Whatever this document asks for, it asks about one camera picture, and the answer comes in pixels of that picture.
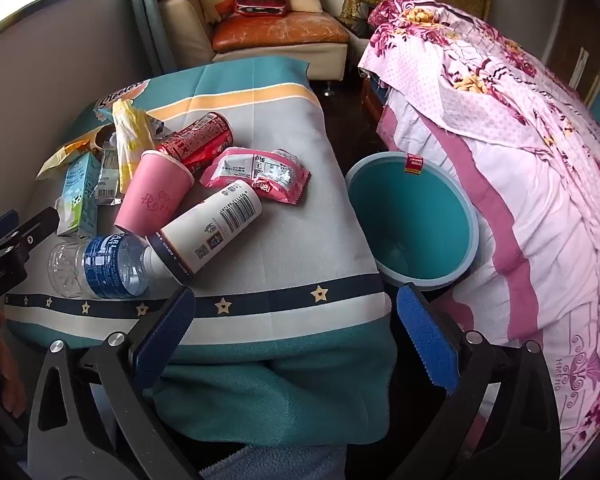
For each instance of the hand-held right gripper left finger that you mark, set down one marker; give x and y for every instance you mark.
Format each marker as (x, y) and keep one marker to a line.
(165, 330)

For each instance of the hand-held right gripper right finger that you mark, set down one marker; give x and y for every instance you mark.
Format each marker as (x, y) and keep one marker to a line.
(425, 335)

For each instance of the light blue milk carton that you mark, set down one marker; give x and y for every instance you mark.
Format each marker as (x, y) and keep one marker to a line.
(80, 190)

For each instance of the cream and orange snack wrapper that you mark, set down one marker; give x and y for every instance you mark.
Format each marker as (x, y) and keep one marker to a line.
(60, 155)

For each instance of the clear plastic water bottle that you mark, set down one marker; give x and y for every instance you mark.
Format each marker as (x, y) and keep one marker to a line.
(110, 265)

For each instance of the clear plastic wrapper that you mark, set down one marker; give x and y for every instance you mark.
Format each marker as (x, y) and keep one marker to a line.
(107, 175)

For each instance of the white cylindrical bottle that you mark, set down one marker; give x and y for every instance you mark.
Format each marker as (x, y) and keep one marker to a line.
(210, 225)

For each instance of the pink paper cup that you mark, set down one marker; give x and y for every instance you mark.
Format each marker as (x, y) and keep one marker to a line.
(150, 195)

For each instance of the teal plastic bin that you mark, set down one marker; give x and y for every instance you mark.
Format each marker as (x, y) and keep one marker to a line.
(405, 210)

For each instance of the yellow white cloth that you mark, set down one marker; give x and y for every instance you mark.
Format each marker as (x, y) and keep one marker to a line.
(130, 135)

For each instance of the pink snack packet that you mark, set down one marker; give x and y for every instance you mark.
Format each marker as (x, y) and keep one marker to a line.
(240, 170)

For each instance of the red drink can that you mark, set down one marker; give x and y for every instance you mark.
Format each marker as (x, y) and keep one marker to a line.
(200, 140)

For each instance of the person's left hand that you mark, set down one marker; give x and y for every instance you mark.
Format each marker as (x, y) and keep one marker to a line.
(10, 360)

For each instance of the teal and grey printed blanket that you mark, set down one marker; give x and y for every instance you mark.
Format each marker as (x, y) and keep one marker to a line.
(290, 240)

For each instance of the pink floral bedsheet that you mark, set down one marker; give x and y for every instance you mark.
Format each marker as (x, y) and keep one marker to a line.
(530, 185)

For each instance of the cream leather sofa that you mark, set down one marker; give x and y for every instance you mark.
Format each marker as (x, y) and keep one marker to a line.
(280, 62)

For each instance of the orange seat cushion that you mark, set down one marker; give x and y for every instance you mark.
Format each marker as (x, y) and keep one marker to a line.
(280, 30)

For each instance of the brown wooden door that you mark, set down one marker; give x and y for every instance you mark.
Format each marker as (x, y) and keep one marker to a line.
(570, 45)

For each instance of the wooden bed frame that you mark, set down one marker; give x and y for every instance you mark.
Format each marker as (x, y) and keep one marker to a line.
(372, 100)

